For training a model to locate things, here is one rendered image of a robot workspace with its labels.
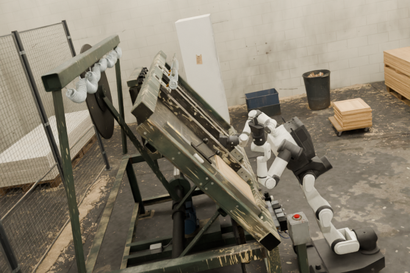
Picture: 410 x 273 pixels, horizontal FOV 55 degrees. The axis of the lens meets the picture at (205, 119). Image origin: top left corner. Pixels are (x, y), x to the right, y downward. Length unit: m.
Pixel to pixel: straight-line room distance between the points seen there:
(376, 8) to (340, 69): 1.34
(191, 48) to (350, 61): 3.46
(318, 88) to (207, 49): 2.13
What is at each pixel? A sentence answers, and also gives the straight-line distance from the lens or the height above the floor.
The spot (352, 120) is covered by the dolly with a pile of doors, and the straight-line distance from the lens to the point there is 6.17.
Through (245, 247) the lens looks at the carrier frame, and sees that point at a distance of 2.79.
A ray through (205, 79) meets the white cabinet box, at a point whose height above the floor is 1.00.
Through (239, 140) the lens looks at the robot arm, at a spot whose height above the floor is 1.24.
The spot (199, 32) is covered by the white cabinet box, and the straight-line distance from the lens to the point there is 6.73.
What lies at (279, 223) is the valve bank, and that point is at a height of 0.74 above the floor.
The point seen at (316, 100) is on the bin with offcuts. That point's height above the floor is 0.19.
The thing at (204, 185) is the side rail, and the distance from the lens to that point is 2.48.
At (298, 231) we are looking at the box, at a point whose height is 0.87.
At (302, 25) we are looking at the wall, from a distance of 8.24.
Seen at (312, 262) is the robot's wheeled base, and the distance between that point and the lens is 3.56.
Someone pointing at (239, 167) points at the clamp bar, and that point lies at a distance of 3.30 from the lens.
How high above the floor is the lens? 2.47
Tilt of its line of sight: 18 degrees down
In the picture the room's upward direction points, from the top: 12 degrees counter-clockwise
